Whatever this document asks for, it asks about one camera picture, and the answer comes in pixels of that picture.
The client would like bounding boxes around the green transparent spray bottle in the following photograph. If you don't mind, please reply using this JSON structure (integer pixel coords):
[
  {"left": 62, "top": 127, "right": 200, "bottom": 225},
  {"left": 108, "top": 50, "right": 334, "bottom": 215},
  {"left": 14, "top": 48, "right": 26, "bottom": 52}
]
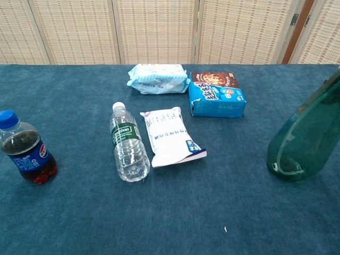
[{"left": 266, "top": 69, "right": 340, "bottom": 183}]

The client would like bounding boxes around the clear water bottle green label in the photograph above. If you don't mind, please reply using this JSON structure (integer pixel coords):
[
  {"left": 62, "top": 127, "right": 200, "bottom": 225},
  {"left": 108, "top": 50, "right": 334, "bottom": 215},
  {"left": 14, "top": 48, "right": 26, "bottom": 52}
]
[{"left": 109, "top": 101, "right": 151, "bottom": 183}]

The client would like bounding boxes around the small cola bottle blue cap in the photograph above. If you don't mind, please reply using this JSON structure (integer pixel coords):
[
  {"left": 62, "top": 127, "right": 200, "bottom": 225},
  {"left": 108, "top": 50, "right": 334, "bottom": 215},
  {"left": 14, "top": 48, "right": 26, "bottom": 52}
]
[{"left": 0, "top": 109, "right": 58, "bottom": 184}]

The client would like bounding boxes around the white plastic pouch blue print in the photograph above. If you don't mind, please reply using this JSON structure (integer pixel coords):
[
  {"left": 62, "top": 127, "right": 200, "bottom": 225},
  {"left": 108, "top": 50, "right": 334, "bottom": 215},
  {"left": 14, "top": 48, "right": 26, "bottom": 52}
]
[{"left": 140, "top": 106, "right": 208, "bottom": 168}]

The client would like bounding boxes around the light blue wet wipes pack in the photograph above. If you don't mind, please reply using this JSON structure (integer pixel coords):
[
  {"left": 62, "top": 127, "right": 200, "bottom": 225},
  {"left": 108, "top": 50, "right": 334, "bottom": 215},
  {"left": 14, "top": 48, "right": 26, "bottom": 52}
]
[{"left": 126, "top": 63, "right": 190, "bottom": 95}]

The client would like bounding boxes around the blue brown cookie box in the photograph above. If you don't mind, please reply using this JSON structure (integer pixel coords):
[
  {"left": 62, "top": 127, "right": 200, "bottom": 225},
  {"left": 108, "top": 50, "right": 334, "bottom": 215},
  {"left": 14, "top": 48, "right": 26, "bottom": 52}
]
[{"left": 188, "top": 72, "right": 247, "bottom": 118}]

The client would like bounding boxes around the woven bamboo screen panel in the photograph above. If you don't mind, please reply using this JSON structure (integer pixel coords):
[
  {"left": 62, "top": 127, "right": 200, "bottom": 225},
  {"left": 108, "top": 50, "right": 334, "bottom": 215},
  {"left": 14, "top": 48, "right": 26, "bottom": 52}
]
[
  {"left": 28, "top": 0, "right": 124, "bottom": 65},
  {"left": 0, "top": 0, "right": 55, "bottom": 65},
  {"left": 289, "top": 0, "right": 340, "bottom": 65},
  {"left": 196, "top": 0, "right": 302, "bottom": 65},
  {"left": 111, "top": 0, "right": 201, "bottom": 65}
]

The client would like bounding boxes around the dark blue table cloth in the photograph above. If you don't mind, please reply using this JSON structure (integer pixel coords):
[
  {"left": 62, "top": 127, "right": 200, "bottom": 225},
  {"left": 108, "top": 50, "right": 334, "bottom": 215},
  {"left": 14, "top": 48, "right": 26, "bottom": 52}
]
[{"left": 0, "top": 63, "right": 340, "bottom": 255}]

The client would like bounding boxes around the brown wooden post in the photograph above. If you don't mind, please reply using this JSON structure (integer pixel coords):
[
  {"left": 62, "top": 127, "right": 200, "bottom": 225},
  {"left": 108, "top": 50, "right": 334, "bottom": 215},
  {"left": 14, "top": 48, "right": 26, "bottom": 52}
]
[{"left": 281, "top": 0, "right": 316, "bottom": 64}]

